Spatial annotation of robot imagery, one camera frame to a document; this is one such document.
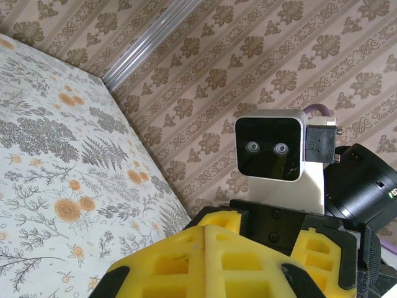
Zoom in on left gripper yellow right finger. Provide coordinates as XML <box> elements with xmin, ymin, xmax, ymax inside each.
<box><xmin>203</xmin><ymin>224</ymin><xmax>327</xmax><ymax>298</ymax></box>

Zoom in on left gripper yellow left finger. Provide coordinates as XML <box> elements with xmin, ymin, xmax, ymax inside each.
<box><xmin>89</xmin><ymin>225</ymin><xmax>207</xmax><ymax>298</ymax></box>

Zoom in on floral tablecloth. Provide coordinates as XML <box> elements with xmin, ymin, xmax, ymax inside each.
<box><xmin>0</xmin><ymin>32</ymin><xmax>193</xmax><ymax>298</ymax></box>

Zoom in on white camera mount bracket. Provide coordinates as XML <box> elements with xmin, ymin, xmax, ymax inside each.
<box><xmin>247</xmin><ymin>115</ymin><xmax>338</xmax><ymax>215</ymax></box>

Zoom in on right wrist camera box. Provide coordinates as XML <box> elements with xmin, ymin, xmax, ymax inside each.
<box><xmin>234</xmin><ymin>109</ymin><xmax>307</xmax><ymax>183</ymax></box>

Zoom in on black camera cable connector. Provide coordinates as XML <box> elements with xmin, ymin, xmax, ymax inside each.
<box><xmin>305</xmin><ymin>123</ymin><xmax>342</xmax><ymax>164</ymax></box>

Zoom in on aluminium frame profile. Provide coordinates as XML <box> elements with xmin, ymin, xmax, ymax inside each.
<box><xmin>101</xmin><ymin>0</ymin><xmax>184</xmax><ymax>91</ymax></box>

